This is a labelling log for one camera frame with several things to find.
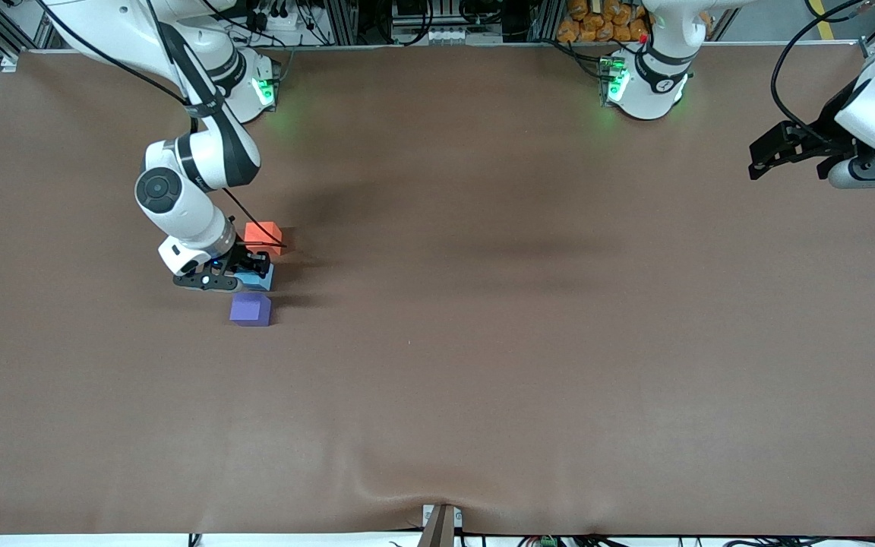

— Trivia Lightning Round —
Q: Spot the blue foam block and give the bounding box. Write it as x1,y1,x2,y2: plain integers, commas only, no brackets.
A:
242,263,276,292

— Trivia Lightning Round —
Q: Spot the orange foam block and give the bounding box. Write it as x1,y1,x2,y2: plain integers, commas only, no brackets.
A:
244,221,283,257

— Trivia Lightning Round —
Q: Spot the purple foam block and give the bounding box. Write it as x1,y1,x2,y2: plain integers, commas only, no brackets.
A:
229,292,272,327

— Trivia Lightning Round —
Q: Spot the white socket block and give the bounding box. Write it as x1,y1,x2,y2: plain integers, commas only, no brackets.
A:
406,27,470,45

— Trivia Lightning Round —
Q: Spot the brown table mat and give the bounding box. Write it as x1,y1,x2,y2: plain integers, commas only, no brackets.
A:
0,43,875,537

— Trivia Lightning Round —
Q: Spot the pile of orange objects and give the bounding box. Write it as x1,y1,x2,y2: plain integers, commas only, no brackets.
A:
557,0,651,44

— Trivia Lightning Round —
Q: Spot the white power strip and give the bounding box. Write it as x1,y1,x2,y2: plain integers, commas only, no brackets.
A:
249,8,309,33

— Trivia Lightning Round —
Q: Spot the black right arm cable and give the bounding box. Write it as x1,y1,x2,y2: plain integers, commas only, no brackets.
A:
35,0,288,249

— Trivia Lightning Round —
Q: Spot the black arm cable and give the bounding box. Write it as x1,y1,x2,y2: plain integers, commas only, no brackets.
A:
769,0,864,128
35,0,288,249

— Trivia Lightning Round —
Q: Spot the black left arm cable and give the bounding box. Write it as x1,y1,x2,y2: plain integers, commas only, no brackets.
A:
769,0,864,128

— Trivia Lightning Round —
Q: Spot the aluminium profile camera post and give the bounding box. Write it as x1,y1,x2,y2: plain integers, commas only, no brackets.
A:
421,503,464,547

